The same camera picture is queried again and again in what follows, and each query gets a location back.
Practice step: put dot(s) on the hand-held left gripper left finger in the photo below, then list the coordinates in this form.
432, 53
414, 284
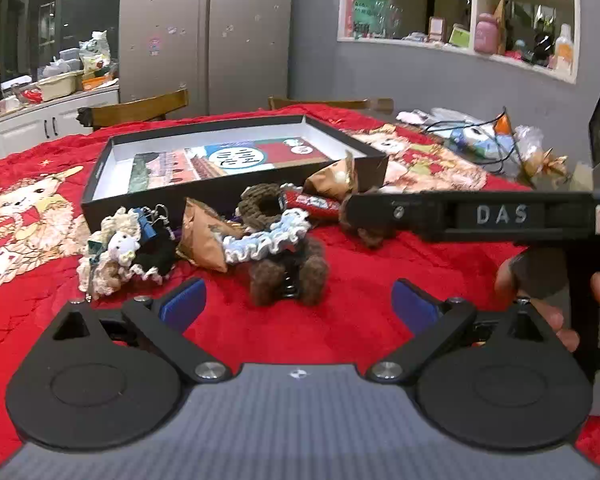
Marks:
182, 305

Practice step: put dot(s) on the gold wrapper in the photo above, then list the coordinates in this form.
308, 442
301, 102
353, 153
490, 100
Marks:
550, 167

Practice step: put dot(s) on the cream scrunchie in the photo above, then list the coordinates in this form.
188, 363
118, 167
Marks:
112, 255

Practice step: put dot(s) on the brown triangular snack packet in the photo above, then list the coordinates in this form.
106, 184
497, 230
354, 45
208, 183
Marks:
330, 177
202, 235

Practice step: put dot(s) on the small picture frame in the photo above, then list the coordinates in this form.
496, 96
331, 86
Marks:
437, 30

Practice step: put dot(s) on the blue binder clip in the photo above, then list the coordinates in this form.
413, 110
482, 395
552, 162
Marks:
147, 222

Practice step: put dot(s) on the white kitchen cabinet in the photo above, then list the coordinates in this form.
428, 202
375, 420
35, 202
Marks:
50, 125

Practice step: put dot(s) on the black scrunchie white trim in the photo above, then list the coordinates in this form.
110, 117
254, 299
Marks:
155, 255

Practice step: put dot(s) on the green box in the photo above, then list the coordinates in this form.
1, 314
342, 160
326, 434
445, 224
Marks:
460, 36

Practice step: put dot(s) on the white cloth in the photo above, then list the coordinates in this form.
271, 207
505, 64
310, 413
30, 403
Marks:
412, 116

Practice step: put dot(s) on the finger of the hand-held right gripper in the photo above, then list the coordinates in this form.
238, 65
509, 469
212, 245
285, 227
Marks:
430, 212

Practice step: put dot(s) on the person's right hand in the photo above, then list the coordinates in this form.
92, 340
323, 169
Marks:
510, 280

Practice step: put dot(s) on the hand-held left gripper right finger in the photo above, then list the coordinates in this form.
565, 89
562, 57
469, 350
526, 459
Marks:
412, 305

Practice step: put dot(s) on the white mug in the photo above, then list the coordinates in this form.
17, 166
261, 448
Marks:
7, 105

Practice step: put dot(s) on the beige plastic basin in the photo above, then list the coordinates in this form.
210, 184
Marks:
60, 85

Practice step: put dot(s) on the red candy bar packet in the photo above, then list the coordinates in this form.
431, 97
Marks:
310, 202

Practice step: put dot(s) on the blue white pouch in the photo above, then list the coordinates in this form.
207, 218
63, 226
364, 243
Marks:
475, 142

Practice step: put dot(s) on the clear plastic bag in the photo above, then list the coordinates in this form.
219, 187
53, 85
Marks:
527, 142

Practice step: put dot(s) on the printed paper sheet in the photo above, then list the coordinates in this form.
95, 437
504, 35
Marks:
240, 157

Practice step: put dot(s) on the red printed blanket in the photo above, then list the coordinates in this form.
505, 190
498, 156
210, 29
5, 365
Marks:
380, 270

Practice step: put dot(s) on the blue white scrunchie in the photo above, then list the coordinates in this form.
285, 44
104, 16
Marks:
265, 242

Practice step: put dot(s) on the dark kitchen window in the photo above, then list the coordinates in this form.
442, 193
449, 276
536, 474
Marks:
55, 10

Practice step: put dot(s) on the green card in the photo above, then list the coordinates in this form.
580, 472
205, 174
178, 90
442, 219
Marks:
370, 12

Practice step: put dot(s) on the wooden chair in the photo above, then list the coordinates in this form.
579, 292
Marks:
140, 107
330, 104

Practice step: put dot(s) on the white snack bag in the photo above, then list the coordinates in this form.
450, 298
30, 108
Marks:
95, 52

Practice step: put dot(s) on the black cardboard box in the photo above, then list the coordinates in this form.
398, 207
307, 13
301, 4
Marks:
365, 172

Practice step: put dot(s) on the brown scrunchie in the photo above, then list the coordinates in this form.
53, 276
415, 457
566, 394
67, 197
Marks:
252, 202

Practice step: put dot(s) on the white wall shelf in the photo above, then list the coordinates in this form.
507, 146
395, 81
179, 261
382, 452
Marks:
576, 35

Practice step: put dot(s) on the white bottle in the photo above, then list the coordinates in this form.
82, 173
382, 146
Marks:
563, 50

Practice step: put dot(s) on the pink jar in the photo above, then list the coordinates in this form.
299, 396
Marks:
487, 35

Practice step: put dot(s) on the silver refrigerator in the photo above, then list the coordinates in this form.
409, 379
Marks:
205, 35

